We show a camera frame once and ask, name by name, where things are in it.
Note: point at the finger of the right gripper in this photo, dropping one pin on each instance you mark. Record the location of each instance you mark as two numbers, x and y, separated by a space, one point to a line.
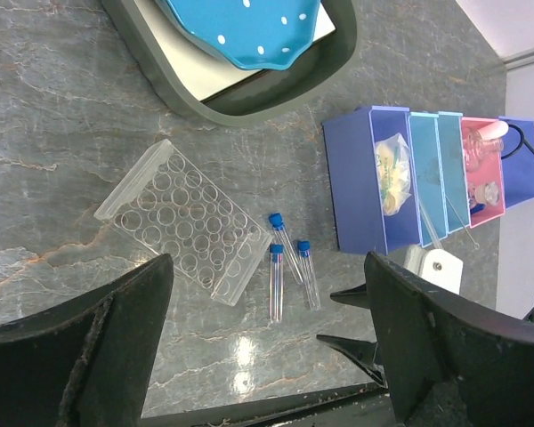
365 355
357 297

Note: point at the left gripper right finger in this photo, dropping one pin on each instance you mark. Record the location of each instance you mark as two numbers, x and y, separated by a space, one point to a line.
428 335

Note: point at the blue dotted plate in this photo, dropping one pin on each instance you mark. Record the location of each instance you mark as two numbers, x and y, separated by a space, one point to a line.
254 34

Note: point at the blue cap pipette top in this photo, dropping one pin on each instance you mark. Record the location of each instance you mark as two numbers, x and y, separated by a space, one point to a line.
279 228

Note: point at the light blue bin left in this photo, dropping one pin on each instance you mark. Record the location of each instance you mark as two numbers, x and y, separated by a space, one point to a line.
424 134

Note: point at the dark green tray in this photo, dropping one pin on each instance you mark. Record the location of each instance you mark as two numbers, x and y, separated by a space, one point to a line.
256 99

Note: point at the light blue bin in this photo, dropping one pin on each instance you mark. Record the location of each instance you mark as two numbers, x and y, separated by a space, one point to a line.
453 167
424 134

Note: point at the light blue bin right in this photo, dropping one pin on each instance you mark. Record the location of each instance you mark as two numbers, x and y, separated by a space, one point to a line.
453 167

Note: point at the pink bin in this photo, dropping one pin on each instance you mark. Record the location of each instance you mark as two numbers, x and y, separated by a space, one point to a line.
491 170

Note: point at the clear test tube rack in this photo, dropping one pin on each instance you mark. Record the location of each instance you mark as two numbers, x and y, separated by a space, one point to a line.
166 204

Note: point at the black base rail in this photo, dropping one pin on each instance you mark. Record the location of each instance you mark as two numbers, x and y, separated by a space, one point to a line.
356 405

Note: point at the clear glass flask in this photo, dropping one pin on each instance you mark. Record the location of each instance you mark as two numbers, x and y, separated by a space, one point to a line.
483 194

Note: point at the purple narrow bin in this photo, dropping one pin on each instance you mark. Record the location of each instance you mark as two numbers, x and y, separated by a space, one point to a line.
350 142

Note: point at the white square plate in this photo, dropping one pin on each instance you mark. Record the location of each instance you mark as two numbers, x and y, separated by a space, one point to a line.
203 74

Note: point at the purple large bin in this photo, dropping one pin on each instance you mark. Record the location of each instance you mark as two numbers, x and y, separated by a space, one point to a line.
518 161

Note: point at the blue cap pipette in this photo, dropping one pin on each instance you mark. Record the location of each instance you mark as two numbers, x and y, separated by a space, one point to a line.
309 279
276 283
279 228

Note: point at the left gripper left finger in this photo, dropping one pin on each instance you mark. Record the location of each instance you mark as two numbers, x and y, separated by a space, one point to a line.
87 361

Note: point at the clear flask white stopper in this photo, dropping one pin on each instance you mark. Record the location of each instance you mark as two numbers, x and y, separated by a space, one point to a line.
480 143

